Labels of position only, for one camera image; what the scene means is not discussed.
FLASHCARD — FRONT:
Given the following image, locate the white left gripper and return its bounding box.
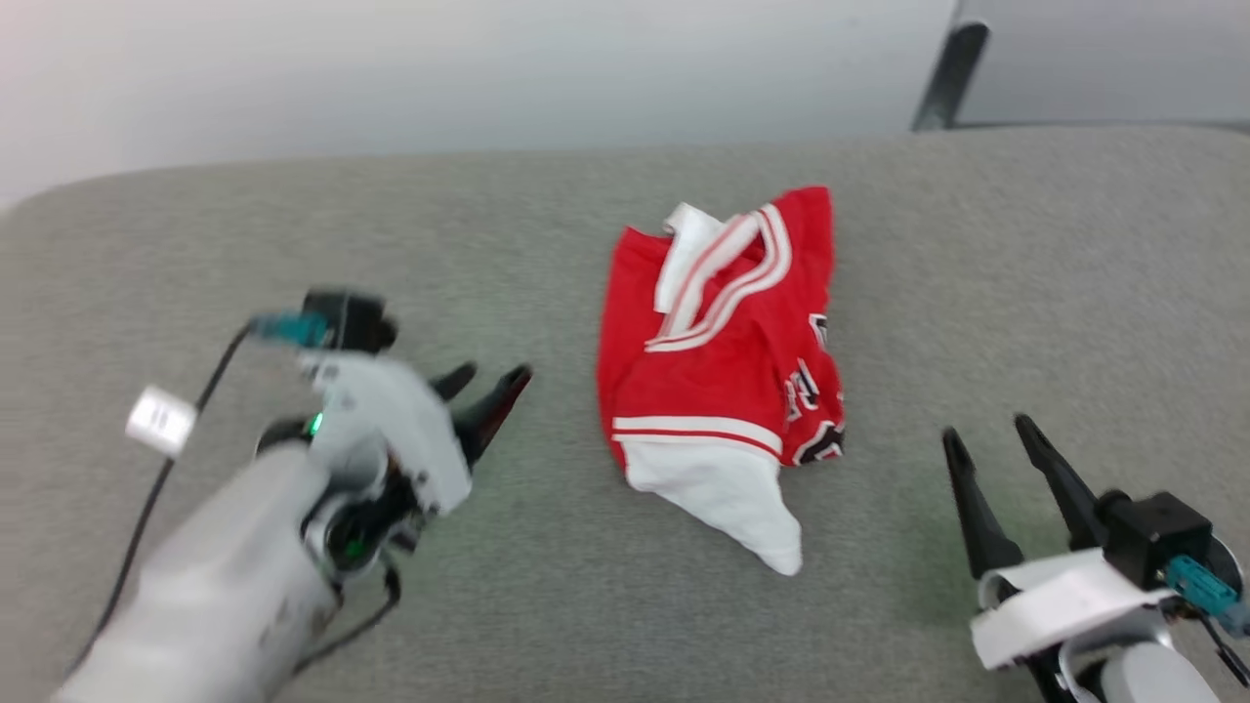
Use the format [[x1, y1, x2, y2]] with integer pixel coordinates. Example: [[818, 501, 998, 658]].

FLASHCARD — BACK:
[[298, 351, 534, 517]]

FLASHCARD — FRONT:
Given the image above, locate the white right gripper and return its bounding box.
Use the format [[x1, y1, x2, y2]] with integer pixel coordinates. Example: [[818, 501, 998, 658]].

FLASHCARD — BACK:
[[941, 413, 1183, 675]]

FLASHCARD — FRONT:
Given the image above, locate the red and white jersey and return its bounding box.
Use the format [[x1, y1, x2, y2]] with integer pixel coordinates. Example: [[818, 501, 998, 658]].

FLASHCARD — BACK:
[[596, 186, 849, 577]]

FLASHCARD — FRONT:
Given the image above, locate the teal left cable connector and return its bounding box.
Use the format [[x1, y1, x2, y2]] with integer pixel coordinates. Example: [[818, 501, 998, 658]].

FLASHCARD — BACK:
[[249, 310, 328, 349]]

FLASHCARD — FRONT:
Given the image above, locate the teal cable connector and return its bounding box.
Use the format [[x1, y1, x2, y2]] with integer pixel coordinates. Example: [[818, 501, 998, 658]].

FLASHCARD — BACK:
[[249, 310, 328, 349], [1167, 555, 1250, 636]]

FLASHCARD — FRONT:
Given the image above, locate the teal right cable connector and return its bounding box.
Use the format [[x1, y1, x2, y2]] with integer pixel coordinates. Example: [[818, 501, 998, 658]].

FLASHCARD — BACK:
[[1167, 555, 1250, 636]]

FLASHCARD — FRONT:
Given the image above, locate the thin black cable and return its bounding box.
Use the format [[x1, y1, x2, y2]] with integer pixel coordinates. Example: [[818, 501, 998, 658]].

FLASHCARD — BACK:
[[63, 322, 255, 680], [293, 566, 403, 677]]

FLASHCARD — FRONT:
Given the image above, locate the white cable label tag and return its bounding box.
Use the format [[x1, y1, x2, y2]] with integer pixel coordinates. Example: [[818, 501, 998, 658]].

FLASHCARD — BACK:
[[125, 386, 198, 458]]

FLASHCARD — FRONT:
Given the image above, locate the dark metal frame brace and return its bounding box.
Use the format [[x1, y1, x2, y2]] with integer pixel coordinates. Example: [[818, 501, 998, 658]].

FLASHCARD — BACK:
[[910, 21, 992, 133]]

